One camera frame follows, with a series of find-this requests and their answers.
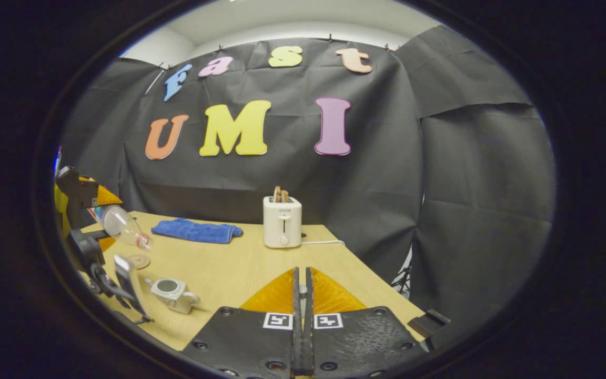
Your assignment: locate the clear plastic water bottle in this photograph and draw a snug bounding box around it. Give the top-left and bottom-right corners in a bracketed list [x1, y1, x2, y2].
[90, 204, 154, 252]

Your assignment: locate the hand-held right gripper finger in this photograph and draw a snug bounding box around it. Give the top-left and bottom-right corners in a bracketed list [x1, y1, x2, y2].
[304, 267, 430, 379]
[182, 267, 304, 379]

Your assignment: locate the white toaster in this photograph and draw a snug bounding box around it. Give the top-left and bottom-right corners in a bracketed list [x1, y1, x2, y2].
[263, 196, 302, 249]

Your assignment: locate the white ceramic teacup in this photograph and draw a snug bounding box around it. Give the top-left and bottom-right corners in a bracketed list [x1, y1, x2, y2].
[145, 278, 201, 315]

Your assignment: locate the blue towel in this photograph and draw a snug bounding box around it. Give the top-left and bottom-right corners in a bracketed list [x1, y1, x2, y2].
[151, 218, 244, 245]

